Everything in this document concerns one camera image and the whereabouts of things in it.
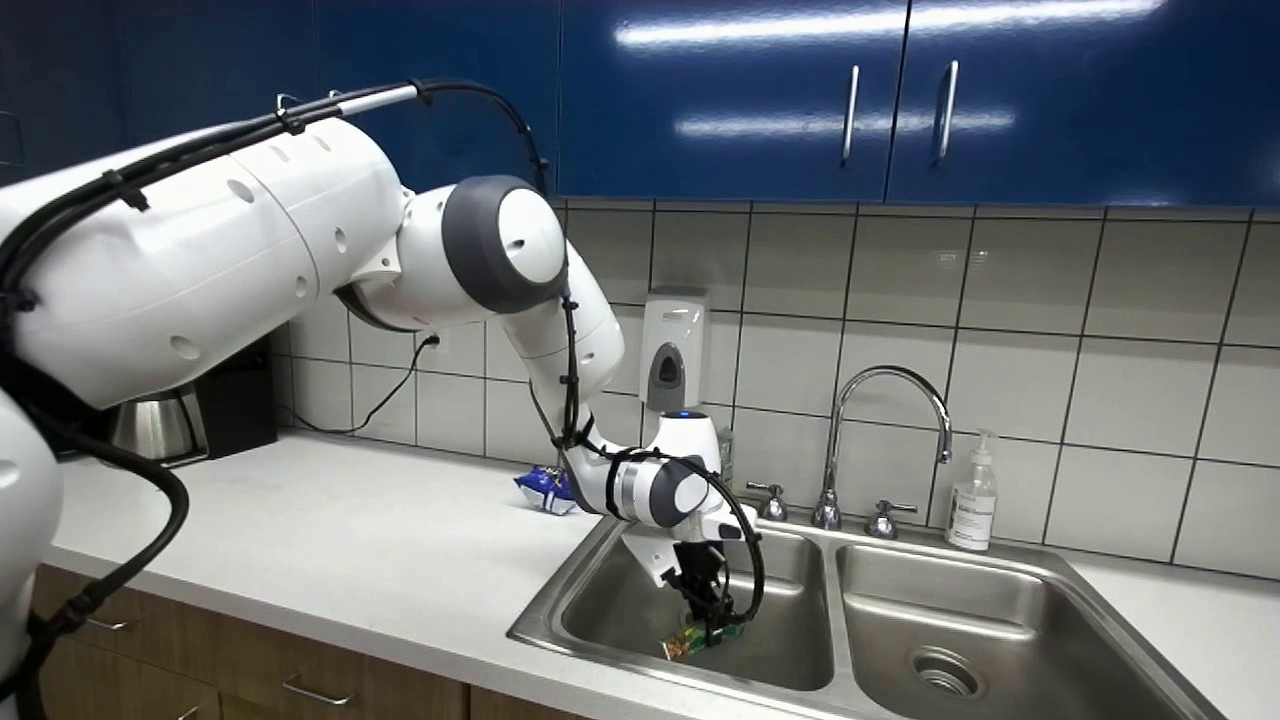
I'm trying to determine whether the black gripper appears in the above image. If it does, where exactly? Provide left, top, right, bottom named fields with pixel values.
left=668, top=536, right=742, bottom=643

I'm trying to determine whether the green chocolate bar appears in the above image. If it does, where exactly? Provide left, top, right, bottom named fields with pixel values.
left=657, top=618, right=733, bottom=665

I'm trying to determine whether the stainless steel double sink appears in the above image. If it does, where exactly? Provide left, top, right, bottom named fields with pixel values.
left=510, top=513, right=1232, bottom=720

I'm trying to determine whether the blue white snack packet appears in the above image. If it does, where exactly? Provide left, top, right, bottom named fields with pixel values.
left=514, top=465, right=582, bottom=522

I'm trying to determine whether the chrome gooseneck faucet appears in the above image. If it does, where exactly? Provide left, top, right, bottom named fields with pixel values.
left=809, top=362, right=959, bottom=536

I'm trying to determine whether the clear pump soap bottle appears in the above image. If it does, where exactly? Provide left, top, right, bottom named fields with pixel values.
left=945, top=430, right=1004, bottom=557

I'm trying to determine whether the wooden base cabinet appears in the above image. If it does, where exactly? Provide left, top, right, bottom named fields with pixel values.
left=24, top=561, right=592, bottom=720

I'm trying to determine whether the black box appliance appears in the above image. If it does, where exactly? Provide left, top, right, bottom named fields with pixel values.
left=197, top=339, right=284, bottom=465

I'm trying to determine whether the silver black kettle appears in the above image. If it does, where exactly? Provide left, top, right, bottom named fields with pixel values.
left=108, top=384, right=209, bottom=467

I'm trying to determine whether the chrome faucet handle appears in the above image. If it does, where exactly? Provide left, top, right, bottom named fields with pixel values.
left=862, top=495, right=921, bottom=546
left=746, top=482, right=795, bottom=523

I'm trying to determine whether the white wall soap dispenser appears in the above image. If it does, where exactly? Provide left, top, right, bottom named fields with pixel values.
left=637, top=292, right=714, bottom=422

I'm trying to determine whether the black power cord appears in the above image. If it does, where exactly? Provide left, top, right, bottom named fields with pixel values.
left=349, top=331, right=447, bottom=441

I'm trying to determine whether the silver cabinet door handle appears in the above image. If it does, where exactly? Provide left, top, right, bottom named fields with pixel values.
left=842, top=59, right=864, bottom=169
left=934, top=57, right=965, bottom=163

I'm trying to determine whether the thick black cable bundle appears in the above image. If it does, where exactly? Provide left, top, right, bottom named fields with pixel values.
left=0, top=377, right=197, bottom=720

